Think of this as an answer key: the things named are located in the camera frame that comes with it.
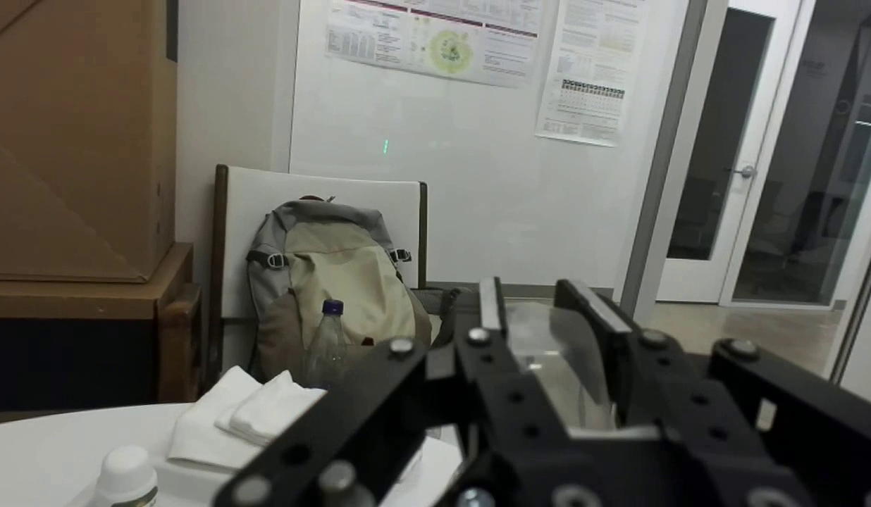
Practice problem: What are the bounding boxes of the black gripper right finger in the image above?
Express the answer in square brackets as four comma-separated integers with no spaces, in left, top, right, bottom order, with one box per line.
[549,276,643,418]

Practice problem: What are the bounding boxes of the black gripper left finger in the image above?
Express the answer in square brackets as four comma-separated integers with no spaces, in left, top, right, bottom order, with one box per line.
[450,276,514,379]

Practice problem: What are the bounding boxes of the clear plastic jug with beans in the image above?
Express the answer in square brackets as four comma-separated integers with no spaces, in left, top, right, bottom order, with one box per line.
[498,293,627,438]

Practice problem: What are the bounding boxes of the clear plastic water bottle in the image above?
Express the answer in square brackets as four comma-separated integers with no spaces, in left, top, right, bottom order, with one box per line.
[304,297,373,388]

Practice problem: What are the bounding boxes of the grey and beige backpack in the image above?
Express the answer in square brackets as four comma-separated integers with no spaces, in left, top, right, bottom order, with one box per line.
[245,195,441,388]

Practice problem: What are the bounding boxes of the white door with glass pane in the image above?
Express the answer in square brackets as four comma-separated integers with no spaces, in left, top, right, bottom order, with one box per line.
[653,0,817,307]

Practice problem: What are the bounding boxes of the white towel with red stripes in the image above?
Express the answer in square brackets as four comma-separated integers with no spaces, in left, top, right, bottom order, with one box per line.
[164,363,466,507]

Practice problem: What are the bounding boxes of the low wooden cabinet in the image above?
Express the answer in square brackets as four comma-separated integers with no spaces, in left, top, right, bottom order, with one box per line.
[0,242,202,412]

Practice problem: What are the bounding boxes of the large brown cardboard box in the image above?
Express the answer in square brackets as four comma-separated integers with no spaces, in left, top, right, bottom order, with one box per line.
[0,0,181,286]

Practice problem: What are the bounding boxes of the grey metal frame pole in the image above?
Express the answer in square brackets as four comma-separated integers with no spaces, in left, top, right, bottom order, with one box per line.
[827,222,871,412]

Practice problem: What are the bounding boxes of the text wall poster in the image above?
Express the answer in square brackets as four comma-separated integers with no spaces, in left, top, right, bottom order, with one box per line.
[534,0,649,149]

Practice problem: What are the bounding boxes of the wall poster with green circle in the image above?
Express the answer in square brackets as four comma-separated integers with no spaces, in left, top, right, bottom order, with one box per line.
[321,0,559,91]

